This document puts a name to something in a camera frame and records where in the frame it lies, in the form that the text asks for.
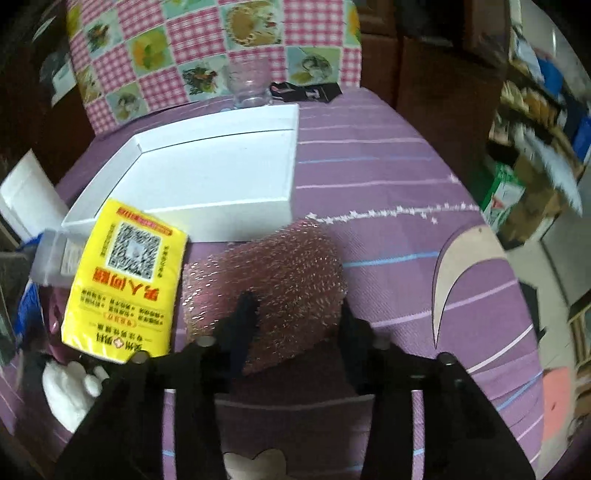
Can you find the green white carton box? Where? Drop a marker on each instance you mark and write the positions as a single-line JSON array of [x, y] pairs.
[[501, 191]]

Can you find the pink checkered fruit cloth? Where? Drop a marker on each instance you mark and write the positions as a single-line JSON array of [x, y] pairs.
[[132, 58]]

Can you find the yellow QR code packet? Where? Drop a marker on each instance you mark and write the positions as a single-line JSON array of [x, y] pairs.
[[123, 293]]

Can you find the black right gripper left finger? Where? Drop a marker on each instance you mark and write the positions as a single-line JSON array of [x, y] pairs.
[[234, 334]]

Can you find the pink glittery sponge pad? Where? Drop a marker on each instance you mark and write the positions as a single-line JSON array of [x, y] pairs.
[[295, 275]]

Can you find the purple cotton pads pack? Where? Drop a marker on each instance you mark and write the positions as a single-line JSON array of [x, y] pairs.
[[53, 302]]

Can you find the white panda plush toy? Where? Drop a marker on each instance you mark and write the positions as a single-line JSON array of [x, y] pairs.
[[71, 391]]

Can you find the blue foil sachet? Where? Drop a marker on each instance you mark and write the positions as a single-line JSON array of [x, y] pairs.
[[29, 319]]

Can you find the white shallow cardboard box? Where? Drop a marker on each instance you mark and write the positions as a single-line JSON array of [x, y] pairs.
[[223, 177]]

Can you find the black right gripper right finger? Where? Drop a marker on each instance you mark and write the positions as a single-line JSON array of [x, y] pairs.
[[356, 339]]

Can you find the clear labelled wipes packet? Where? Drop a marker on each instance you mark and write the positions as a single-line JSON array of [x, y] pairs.
[[57, 259]]

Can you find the clear drinking glass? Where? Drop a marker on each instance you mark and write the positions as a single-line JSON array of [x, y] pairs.
[[249, 82]]

